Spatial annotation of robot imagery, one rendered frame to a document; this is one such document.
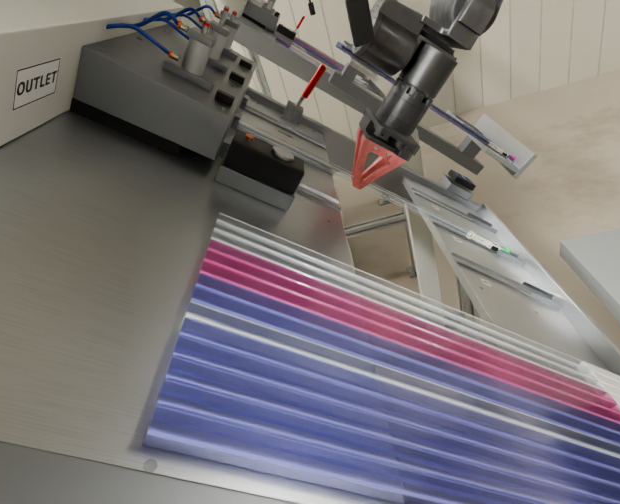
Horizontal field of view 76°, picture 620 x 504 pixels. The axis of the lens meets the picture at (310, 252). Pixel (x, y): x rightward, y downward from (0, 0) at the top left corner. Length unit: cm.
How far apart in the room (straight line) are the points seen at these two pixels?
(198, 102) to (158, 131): 5
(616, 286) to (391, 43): 63
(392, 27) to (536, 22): 330
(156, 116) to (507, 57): 349
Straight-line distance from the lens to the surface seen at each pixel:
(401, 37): 54
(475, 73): 372
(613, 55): 416
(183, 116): 41
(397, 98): 56
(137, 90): 42
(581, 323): 67
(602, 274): 96
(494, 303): 54
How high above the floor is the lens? 120
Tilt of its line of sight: 32 degrees down
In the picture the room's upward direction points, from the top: 19 degrees counter-clockwise
